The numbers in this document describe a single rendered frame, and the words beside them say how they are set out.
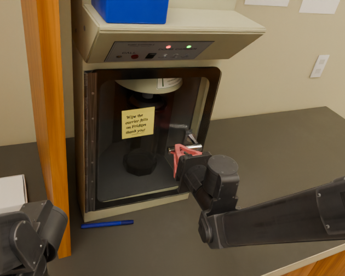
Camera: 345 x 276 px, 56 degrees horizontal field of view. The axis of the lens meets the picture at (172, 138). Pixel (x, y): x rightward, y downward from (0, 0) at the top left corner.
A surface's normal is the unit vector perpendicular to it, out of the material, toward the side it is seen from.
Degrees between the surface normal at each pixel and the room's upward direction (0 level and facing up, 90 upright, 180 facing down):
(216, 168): 2
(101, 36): 135
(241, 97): 90
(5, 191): 0
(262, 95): 90
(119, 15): 90
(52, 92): 90
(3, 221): 70
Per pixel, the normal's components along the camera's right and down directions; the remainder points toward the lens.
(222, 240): -0.96, 0.10
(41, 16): 0.41, 0.57
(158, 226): 0.14, -0.81
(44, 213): 0.98, -0.15
